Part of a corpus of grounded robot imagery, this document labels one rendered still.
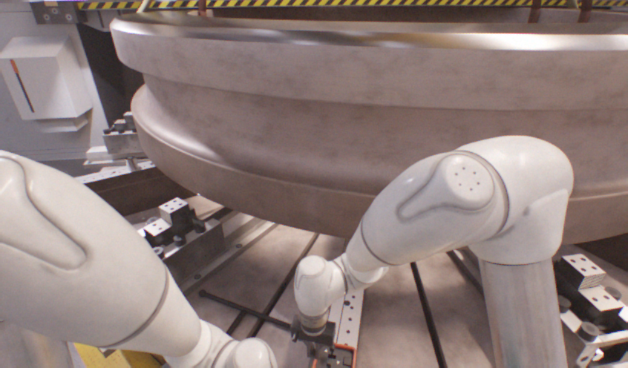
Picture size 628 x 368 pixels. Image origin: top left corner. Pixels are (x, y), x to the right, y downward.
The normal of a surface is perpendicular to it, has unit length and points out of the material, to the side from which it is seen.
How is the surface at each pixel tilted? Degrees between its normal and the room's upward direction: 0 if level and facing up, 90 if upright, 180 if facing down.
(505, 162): 24
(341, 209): 90
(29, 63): 90
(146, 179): 90
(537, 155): 30
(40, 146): 90
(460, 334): 0
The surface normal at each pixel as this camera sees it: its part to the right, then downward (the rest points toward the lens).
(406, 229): -0.66, 0.40
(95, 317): 0.62, 0.49
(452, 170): 0.18, -0.43
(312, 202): -0.33, 0.45
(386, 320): 0.00, -0.88
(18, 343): 0.79, 0.25
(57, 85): 0.13, 0.47
